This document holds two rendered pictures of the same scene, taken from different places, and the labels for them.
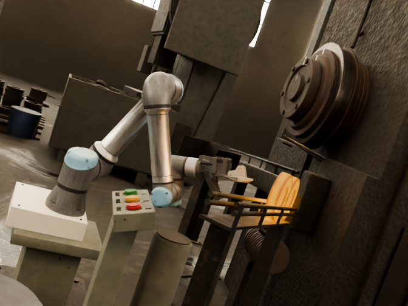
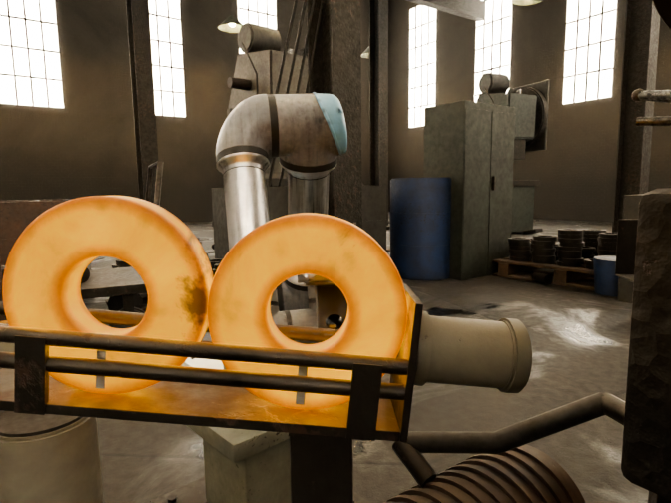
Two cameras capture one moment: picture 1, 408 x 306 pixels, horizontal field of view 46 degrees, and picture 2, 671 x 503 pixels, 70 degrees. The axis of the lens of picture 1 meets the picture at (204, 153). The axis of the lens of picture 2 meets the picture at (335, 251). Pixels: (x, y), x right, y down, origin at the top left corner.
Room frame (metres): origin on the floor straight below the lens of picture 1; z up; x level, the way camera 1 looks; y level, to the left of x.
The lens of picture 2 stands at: (1.55, -0.69, 0.80)
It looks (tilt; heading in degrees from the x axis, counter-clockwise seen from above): 8 degrees down; 69
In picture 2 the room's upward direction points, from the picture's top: 1 degrees counter-clockwise
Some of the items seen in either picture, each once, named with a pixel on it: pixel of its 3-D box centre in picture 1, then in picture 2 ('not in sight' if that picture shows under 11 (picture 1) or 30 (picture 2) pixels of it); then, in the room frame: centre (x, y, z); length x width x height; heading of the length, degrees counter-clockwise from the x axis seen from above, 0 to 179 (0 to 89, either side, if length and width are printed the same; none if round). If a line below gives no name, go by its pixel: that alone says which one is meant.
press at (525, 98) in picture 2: not in sight; (506, 153); (7.36, 6.01, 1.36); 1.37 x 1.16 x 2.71; 94
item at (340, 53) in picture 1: (318, 96); not in sight; (2.18, -0.40, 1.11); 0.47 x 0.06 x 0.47; 14
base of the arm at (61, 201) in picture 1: (68, 195); not in sight; (1.78, 0.43, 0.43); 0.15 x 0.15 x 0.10
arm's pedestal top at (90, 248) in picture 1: (57, 231); (257, 403); (1.78, 0.43, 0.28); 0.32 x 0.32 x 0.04; 21
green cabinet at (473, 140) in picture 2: not in sight; (469, 192); (4.32, 2.97, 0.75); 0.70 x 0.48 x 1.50; 14
